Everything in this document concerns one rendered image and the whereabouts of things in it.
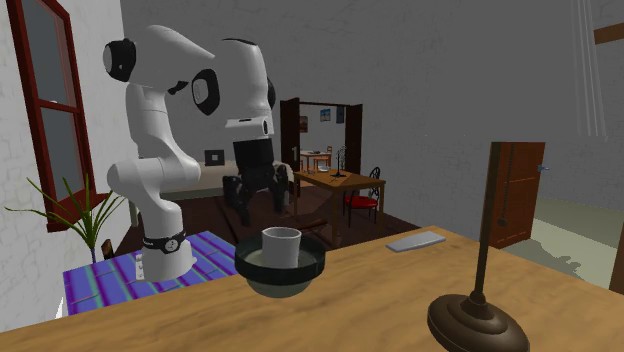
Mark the green potted plant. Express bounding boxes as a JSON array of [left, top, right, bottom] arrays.
[[4, 174, 127, 265]]

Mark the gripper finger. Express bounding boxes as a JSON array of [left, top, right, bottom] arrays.
[[264, 164, 291, 216], [222, 171, 261, 227]]

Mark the brown open door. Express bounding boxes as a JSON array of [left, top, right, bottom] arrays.
[[488, 140, 547, 250]]

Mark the dark double door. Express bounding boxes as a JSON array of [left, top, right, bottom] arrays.
[[279, 96, 365, 178]]

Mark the brown lamp stand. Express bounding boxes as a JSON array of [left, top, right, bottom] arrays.
[[426, 141, 532, 352]]

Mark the white cup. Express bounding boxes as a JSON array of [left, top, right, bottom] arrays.
[[261, 225, 303, 270]]

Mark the red framed window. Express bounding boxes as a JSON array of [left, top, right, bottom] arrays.
[[6, 0, 111, 233]]

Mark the black chair with red seat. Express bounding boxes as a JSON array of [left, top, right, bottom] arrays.
[[342, 166, 383, 229]]

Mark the dark bowl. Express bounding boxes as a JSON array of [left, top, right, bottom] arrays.
[[234, 230, 327, 299]]

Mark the purple patterned robot stand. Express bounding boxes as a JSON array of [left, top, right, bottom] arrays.
[[62, 230, 241, 317]]

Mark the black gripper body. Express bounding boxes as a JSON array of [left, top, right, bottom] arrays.
[[233, 137, 275, 177]]

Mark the wooden dining table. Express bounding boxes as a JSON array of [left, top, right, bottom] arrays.
[[291, 168, 388, 248]]

